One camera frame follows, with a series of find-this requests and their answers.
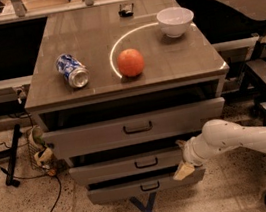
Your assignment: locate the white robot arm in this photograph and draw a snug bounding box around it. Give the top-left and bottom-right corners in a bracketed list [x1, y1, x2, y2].
[173, 119, 266, 181]

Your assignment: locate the white bowl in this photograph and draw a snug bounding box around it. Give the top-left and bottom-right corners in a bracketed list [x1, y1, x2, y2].
[156, 6, 194, 38]

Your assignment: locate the blue white soda can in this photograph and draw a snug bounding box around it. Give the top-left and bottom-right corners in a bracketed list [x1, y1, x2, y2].
[56, 54, 90, 89]

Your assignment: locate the black floor cable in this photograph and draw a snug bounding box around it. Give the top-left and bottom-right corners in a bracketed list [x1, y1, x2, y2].
[0, 125, 68, 212]

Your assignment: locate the grey drawer cabinet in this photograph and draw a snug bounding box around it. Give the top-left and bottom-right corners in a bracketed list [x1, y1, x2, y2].
[9, 0, 241, 169]

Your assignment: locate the orange fruit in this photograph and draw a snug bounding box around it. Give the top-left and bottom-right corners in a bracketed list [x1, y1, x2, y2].
[117, 48, 145, 77]

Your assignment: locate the wire basket with items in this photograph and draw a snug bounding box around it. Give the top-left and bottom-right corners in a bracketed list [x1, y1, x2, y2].
[27, 125, 58, 177]

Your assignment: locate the black stand leg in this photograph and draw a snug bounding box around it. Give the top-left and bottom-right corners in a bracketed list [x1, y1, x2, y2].
[0, 124, 22, 188]

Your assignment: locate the small black object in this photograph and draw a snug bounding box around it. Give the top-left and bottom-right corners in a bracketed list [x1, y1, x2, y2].
[118, 3, 134, 18]

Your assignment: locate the grey drawer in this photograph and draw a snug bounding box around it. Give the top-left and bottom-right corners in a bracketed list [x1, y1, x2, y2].
[87, 167, 206, 205]
[43, 97, 225, 159]
[69, 140, 189, 186]

